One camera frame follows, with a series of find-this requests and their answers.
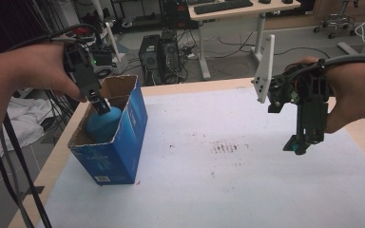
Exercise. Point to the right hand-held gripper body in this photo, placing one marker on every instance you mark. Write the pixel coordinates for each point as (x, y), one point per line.
(310, 104)

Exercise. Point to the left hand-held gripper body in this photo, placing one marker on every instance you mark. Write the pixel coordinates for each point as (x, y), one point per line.
(82, 69)

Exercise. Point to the blue bottle with white cap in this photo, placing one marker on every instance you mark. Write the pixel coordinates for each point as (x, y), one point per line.
(104, 125)

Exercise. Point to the blue cardboard box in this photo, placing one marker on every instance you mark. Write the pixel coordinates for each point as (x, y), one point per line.
(120, 152)

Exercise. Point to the person's left hand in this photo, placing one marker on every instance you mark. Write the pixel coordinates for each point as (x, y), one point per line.
(41, 69)

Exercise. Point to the person's right hand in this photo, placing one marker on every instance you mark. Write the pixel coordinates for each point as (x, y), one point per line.
(351, 95)

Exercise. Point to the black computer tower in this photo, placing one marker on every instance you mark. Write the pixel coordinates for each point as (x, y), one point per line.
(149, 60)
(171, 53)

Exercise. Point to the white table mat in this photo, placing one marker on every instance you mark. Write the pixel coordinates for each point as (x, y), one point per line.
(234, 177)

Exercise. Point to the white cloth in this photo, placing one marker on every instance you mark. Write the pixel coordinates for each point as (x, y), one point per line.
(22, 126)

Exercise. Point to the black rolling stool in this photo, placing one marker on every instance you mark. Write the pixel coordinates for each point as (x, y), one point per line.
(337, 22)

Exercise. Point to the wooden desk with white legs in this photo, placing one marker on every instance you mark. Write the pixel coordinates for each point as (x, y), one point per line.
(266, 9)

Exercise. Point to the black computer mouse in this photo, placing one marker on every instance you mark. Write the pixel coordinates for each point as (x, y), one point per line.
(287, 1)
(265, 1)

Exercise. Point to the black computer with red lights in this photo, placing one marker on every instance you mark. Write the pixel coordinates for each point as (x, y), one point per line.
(176, 14)

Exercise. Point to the black keyboard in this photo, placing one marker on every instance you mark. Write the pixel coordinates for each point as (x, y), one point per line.
(223, 6)

